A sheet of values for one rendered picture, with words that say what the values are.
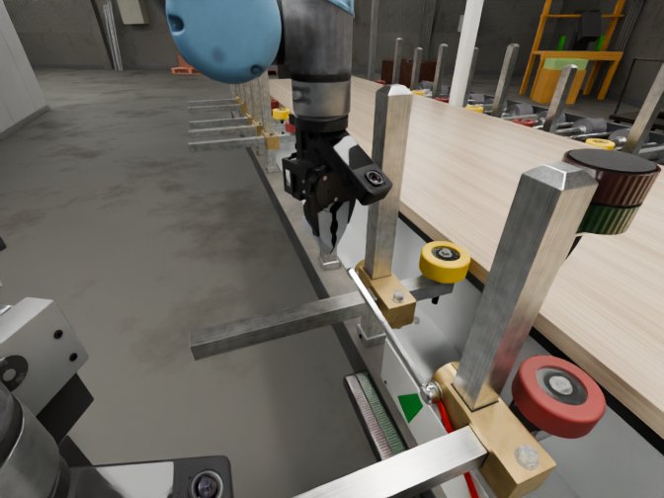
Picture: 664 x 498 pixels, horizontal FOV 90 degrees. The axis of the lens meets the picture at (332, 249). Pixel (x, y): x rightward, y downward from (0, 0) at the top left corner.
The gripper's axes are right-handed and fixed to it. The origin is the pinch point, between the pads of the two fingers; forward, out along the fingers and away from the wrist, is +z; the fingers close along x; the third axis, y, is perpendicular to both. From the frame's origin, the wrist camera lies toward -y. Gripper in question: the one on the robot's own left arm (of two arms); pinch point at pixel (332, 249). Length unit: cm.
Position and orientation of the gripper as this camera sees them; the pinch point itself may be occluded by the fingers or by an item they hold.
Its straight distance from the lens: 53.6
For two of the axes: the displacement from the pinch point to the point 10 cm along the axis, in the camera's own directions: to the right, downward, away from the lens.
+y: -6.6, -4.2, 6.3
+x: -7.5, 3.6, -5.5
